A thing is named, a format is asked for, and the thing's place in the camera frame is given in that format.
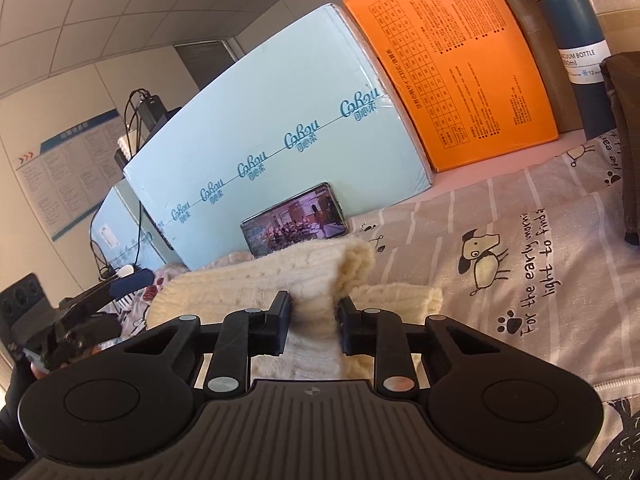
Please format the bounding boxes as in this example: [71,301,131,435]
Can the floral patterned cloth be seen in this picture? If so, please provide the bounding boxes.
[117,262,182,346]

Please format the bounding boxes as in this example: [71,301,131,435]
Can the cream knitted sweater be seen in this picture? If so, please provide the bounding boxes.
[145,239,446,396]

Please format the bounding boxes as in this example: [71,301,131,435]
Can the black cable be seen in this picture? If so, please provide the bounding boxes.
[89,207,112,281]

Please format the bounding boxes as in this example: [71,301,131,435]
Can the wall poster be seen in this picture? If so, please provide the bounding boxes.
[12,108,126,243]

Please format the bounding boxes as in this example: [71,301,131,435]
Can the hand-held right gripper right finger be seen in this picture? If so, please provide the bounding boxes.
[336,297,501,396]

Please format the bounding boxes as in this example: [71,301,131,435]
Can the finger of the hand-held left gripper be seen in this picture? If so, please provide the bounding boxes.
[57,268,156,312]

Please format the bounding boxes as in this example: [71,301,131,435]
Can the orange cardboard box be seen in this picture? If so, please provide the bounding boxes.
[342,0,560,173]

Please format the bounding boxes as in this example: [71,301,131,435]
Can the smartphone with lit screen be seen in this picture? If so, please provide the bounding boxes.
[240,182,348,259]

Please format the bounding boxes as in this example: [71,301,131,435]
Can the brown cardboard box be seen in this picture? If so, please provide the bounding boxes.
[482,0,640,133]

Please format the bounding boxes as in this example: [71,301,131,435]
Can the black device with cables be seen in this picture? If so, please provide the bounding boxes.
[122,89,170,157]

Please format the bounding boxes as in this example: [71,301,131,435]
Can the grey dog print bedsheet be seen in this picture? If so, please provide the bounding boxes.
[200,130,640,480]

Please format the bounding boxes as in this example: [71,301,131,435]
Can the small light blue cardboard box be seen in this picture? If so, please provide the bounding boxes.
[90,180,183,281]

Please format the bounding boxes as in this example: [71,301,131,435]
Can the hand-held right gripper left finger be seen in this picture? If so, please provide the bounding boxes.
[122,290,293,396]

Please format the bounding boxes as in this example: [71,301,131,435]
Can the blue vacuum bottle package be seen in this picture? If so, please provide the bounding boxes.
[515,0,618,137]

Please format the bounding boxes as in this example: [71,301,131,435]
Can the large light blue cardboard box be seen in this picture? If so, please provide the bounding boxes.
[122,3,435,268]

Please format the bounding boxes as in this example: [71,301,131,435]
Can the dark brown cloth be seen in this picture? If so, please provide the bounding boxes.
[600,52,640,247]

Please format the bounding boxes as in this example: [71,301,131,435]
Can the person's left hand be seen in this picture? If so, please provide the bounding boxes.
[0,357,52,461]

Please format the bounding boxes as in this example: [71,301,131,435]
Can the black power strip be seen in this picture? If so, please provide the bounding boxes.
[0,272,52,328]

